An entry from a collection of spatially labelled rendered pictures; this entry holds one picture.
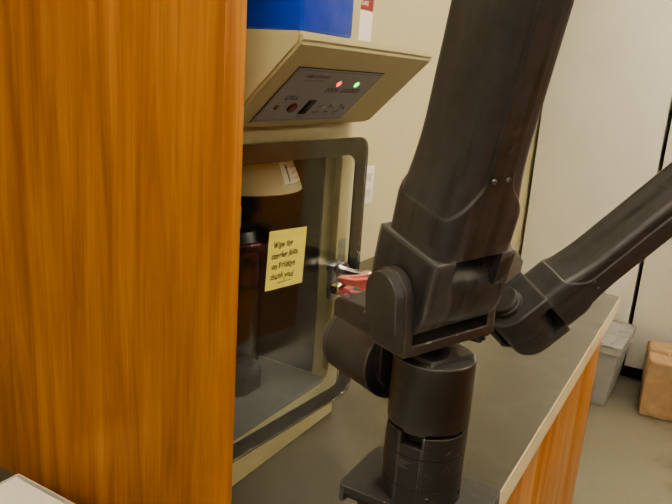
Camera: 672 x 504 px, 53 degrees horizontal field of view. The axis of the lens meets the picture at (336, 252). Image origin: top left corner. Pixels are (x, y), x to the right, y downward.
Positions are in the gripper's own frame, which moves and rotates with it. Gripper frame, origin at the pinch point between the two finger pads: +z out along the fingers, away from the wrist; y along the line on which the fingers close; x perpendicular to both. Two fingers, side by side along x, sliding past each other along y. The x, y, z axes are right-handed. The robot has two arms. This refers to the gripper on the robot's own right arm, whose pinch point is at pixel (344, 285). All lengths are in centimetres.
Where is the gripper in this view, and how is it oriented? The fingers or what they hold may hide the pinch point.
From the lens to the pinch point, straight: 90.1
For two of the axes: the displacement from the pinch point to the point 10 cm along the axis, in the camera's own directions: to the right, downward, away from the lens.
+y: 0.7, -9.6, -2.6
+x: -5.1, 1.9, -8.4
